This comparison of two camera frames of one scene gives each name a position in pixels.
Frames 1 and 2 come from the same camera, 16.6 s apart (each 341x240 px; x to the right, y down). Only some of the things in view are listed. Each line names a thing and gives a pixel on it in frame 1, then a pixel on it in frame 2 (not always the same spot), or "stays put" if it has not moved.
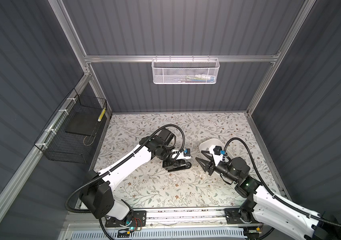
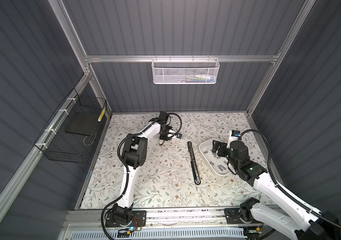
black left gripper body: x=166 y=154 to x=162 y=135
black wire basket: x=69 y=135 stays put
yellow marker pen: x=101 y=115 stays put
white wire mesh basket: x=185 y=70 stays put
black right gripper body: x=223 y=169 to x=223 y=151
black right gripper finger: x=205 y=164 to x=215 y=144
